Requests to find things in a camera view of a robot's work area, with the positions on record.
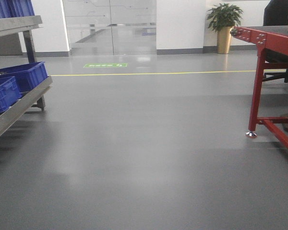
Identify glass door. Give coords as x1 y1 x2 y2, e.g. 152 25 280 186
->
62 0 156 55

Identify gold plant pot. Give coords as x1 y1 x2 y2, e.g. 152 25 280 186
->
217 26 233 54

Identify blue plastic crate far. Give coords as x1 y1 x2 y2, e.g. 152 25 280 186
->
0 61 48 93

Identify blue plastic crate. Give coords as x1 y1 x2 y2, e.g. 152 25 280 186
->
0 76 22 113
0 61 48 93

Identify green potted plant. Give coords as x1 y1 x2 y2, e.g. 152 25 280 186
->
206 3 243 32

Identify blue plastic crate near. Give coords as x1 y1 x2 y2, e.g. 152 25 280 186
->
0 76 22 113

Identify black office chair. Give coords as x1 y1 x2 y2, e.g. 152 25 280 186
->
263 0 288 95

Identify metal shelving rack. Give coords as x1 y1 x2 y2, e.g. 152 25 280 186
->
0 15 52 136

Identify blue crate on top shelf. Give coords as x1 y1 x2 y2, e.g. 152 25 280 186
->
0 0 35 19

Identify red conveyor table frame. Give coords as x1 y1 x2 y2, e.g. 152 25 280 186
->
230 25 288 149

